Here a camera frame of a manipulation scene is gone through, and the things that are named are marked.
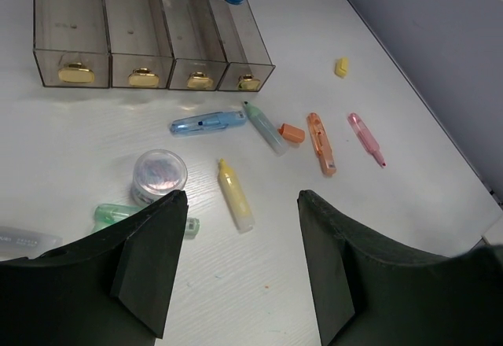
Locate green highlighter marker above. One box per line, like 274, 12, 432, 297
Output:
244, 101, 288, 156

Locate yellow highlighter marker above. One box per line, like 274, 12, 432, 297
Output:
218, 158, 255, 233

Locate yellow marker cap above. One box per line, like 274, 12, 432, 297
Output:
334, 57, 349, 79

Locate green correction tape pen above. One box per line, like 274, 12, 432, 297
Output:
91, 204, 200, 239

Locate blue correction tape pen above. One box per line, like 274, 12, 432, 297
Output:
169, 111, 248, 136

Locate orange correction tape pen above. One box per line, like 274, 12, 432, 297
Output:
307, 112, 336, 177

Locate pink highlighter marker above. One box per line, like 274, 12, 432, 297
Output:
347, 112, 387, 167

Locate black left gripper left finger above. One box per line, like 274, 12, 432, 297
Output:
1, 190, 188, 345

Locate clear white correction tape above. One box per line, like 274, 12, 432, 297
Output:
0, 226, 63, 261

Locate orange marker cap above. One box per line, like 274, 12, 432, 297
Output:
278, 123, 305, 144

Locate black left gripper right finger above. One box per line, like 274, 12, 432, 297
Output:
297, 190, 502, 345

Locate clear jar purple clips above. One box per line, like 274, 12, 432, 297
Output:
130, 149, 188, 207

